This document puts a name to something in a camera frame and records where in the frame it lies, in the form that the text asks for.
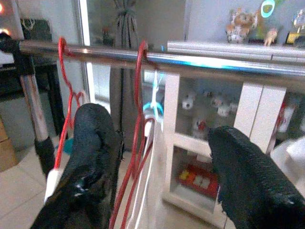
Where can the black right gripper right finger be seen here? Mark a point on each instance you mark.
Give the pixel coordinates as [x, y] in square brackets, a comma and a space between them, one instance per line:
[250, 181]

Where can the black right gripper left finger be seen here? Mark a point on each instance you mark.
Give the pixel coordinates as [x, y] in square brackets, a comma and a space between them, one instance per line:
[90, 148]

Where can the light blue plastic hanger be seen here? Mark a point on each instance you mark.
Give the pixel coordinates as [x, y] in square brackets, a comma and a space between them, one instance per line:
[155, 93]

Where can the teal plastic object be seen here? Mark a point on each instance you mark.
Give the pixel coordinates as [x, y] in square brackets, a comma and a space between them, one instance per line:
[68, 146]

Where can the red toy box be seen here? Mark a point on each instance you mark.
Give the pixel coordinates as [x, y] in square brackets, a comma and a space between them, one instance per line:
[197, 181]

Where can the red white bottle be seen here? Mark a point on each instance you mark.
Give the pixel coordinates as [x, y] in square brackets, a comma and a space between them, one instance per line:
[286, 118]

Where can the black shelf unit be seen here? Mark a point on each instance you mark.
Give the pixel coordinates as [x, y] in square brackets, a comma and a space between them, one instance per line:
[51, 78]

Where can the brown cardboard box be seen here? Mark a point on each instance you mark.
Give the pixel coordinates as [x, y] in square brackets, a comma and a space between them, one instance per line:
[7, 148]

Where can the white display cabinet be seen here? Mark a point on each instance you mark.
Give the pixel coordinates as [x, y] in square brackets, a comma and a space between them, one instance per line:
[171, 107]

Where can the grey tied curtain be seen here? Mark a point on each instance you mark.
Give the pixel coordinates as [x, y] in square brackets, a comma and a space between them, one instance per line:
[126, 31]

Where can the small tan animal figurine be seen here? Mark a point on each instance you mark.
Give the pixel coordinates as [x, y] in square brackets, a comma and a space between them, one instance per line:
[270, 37]

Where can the orange striped cat plush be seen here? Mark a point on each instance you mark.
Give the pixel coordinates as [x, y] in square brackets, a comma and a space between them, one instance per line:
[240, 23]

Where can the gold trophy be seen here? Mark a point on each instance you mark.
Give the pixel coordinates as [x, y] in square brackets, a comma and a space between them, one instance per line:
[299, 21]

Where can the teal oval ornament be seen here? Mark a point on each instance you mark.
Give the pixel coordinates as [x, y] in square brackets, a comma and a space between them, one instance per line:
[268, 8]

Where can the steel rack upright post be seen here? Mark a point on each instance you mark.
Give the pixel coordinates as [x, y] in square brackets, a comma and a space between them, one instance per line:
[35, 112]

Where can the steel clothes rail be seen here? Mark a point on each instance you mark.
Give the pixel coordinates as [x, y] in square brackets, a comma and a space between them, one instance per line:
[107, 55]

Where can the white window frame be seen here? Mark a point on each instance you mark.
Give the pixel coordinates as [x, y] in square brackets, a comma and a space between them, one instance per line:
[85, 23]

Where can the black rail connector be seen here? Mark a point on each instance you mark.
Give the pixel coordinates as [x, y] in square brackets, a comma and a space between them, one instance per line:
[13, 50]

